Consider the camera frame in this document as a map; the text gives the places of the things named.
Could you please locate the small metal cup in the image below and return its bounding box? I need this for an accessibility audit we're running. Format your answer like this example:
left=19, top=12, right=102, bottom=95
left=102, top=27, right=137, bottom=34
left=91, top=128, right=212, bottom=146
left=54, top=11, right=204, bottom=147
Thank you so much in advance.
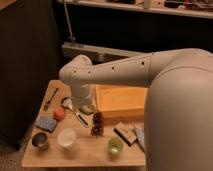
left=32, top=132, right=49, bottom=150

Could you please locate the yellow plastic bin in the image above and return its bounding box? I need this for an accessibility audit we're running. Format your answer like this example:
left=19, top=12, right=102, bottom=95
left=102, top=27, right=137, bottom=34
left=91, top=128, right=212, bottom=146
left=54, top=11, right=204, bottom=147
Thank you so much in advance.
left=96, top=85, right=148, bottom=119

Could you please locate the blue sponge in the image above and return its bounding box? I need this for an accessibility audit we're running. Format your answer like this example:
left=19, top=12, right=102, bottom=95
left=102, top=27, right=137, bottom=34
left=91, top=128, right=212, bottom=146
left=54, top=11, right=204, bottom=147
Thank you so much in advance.
left=35, top=116, right=57, bottom=132

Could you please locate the white paper cup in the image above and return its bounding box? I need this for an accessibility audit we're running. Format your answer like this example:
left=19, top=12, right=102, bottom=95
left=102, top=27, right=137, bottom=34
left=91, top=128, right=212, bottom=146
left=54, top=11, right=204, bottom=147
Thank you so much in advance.
left=57, top=128, right=76, bottom=149

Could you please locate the green plastic cup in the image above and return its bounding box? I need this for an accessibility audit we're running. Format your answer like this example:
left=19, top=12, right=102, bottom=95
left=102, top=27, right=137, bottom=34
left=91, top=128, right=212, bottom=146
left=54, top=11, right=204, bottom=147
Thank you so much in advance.
left=108, top=137, right=123, bottom=156

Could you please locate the metal stand pole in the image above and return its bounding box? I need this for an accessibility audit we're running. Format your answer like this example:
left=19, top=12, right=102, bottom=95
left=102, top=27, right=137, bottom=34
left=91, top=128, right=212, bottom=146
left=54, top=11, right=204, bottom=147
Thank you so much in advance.
left=63, top=0, right=76, bottom=46

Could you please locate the low wooden shelf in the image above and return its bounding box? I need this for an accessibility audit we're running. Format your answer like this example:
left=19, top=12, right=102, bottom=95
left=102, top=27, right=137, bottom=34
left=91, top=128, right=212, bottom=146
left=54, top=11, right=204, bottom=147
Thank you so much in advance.
left=61, top=42, right=148, bottom=64

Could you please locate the dark pine cone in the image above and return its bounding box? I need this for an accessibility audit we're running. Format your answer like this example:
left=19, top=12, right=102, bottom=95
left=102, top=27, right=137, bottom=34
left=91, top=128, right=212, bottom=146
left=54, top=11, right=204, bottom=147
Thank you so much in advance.
left=91, top=113, right=104, bottom=136

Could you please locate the orange round fruit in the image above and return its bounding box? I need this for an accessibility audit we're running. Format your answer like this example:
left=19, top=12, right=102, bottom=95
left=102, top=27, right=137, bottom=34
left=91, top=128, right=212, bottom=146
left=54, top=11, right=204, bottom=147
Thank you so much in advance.
left=53, top=107, right=65, bottom=121

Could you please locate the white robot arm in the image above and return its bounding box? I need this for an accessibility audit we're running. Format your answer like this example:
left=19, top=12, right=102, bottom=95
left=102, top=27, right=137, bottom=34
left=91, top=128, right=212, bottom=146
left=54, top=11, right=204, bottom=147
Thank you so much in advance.
left=59, top=48, right=213, bottom=171

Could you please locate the blue grey cloth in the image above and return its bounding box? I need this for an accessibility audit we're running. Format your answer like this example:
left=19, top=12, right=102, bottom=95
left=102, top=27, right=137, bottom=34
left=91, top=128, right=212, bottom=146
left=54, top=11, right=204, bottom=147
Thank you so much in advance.
left=134, top=126, right=145, bottom=150

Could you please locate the metal fork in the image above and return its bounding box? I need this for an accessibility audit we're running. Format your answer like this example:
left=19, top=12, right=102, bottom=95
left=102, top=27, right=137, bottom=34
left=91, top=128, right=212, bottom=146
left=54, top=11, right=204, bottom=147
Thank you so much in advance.
left=43, top=88, right=59, bottom=111

